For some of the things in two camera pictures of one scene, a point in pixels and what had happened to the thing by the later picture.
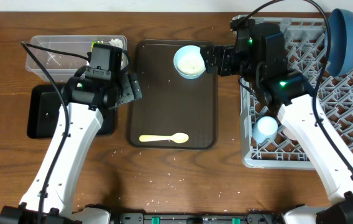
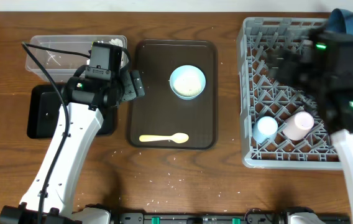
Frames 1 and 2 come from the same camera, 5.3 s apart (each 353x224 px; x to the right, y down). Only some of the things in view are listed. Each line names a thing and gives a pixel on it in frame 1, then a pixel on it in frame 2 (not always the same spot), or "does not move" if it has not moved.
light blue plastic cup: x=266 y=128 does not move
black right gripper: x=226 y=53 to x=285 y=62
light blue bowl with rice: x=188 y=62 to x=187 y=81
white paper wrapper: x=117 y=42 does not move
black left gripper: x=133 y=89 does not move
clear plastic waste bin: x=59 y=67 does not move
